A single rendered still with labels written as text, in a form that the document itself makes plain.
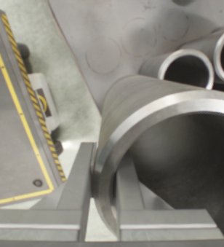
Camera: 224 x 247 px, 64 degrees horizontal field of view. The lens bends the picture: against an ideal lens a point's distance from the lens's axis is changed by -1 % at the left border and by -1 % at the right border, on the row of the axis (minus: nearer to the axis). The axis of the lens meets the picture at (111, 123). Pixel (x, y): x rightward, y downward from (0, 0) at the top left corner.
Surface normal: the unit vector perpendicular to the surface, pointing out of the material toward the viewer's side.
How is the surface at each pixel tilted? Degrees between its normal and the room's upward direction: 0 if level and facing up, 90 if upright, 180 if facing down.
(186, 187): 90
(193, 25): 0
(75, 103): 0
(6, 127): 0
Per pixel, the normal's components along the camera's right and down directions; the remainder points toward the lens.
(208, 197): -0.72, -0.66
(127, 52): 0.02, 0.29
